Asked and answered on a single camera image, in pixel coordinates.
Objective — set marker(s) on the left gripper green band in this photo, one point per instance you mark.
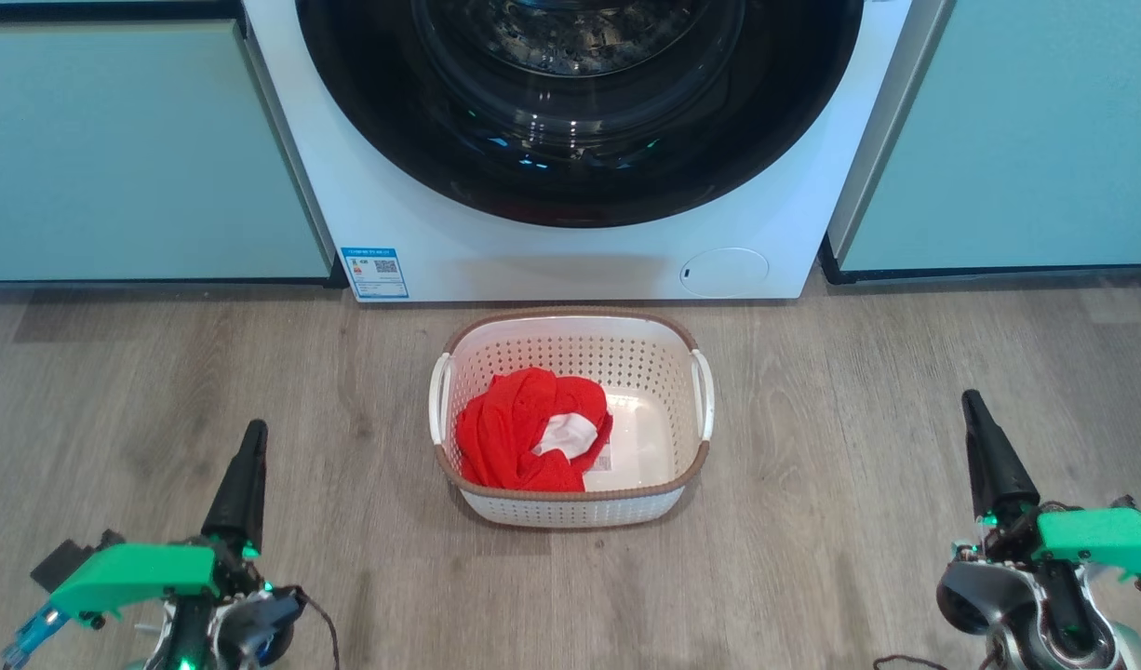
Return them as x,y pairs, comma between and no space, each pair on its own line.
133,572

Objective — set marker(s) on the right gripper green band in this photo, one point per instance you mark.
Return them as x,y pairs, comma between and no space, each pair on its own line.
1106,540

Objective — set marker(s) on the red smooth fabric garment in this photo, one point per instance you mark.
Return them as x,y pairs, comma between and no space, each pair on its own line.
501,437

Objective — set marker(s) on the red knit garment white patches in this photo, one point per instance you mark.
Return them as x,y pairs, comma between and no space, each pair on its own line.
566,435

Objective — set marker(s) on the washing machine glass door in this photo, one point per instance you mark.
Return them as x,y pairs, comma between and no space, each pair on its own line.
366,121

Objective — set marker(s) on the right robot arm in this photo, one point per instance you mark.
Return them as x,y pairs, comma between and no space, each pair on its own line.
975,605

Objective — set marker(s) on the white front-load washing machine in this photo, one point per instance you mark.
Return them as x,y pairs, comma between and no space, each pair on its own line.
533,265

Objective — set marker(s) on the steel perforated washer drum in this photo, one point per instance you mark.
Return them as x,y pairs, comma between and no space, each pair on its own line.
580,37

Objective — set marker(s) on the blue energy label sticker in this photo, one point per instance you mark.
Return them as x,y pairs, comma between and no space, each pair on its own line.
375,273

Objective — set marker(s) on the round white filter cover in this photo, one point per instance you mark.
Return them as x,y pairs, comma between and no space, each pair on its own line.
724,273

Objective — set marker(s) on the white perforated laundry basket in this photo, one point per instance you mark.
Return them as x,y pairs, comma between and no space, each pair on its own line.
664,372

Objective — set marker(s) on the paper label inside basket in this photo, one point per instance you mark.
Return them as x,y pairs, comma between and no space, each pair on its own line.
600,461

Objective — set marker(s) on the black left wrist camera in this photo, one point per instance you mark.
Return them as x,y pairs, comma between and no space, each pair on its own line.
68,558

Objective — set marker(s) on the blue left camera connector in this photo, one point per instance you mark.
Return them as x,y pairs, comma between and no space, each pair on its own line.
33,637

